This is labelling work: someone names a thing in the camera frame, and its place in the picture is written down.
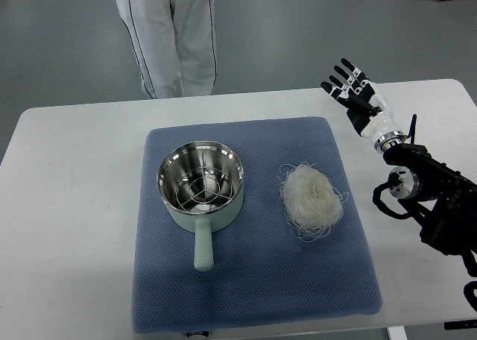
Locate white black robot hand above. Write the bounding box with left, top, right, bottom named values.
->
left=320, top=58, right=405, bottom=154

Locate white vermicelli bundle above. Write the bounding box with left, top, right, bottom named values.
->
left=279, top=163, right=350, bottom=242

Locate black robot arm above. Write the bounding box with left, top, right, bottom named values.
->
left=373, top=115, right=476, bottom=277

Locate mint green steel pot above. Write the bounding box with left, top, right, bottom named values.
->
left=157, top=141, right=244, bottom=271

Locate blue quilted mat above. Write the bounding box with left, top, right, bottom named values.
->
left=132, top=117, right=382, bottom=334

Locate person in white trousers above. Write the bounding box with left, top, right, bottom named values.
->
left=116, top=0, right=217, bottom=98

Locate wire steaming rack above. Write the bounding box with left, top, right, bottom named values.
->
left=173, top=166, right=235, bottom=214

